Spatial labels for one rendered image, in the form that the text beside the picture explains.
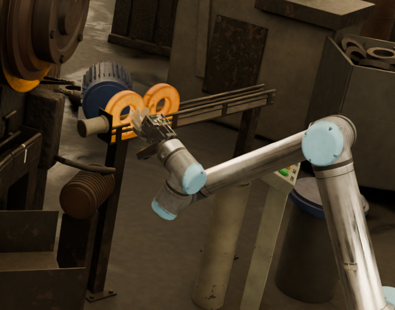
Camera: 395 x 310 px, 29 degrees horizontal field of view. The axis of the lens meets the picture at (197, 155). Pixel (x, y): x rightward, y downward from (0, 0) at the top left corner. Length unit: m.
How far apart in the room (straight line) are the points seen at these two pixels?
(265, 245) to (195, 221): 0.80
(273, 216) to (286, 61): 1.98
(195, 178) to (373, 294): 0.63
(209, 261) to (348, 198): 0.83
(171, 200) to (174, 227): 1.06
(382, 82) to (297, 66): 0.78
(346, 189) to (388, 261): 1.55
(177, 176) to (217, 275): 0.60
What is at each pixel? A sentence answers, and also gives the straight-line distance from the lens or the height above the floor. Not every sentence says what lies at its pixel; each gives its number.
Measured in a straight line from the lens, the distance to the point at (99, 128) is 2.55.
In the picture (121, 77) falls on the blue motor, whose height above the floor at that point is 0.31.
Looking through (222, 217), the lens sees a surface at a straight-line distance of 2.76.
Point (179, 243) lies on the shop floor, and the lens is 3.36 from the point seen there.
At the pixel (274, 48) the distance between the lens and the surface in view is 4.64.
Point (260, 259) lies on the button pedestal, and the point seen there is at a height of 0.24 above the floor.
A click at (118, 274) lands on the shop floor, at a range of 3.06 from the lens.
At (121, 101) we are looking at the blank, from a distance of 2.58.
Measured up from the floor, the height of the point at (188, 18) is 0.61.
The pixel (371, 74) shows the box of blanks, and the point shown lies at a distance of 3.96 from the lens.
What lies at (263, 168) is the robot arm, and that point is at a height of 0.70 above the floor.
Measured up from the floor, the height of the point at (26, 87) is 0.89.
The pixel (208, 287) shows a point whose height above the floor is 0.09.
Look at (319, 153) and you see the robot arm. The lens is 2.15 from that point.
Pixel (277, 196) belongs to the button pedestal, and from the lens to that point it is 2.75.
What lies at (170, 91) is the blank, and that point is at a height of 0.78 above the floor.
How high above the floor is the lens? 1.56
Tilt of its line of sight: 21 degrees down
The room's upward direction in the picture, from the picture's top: 12 degrees clockwise
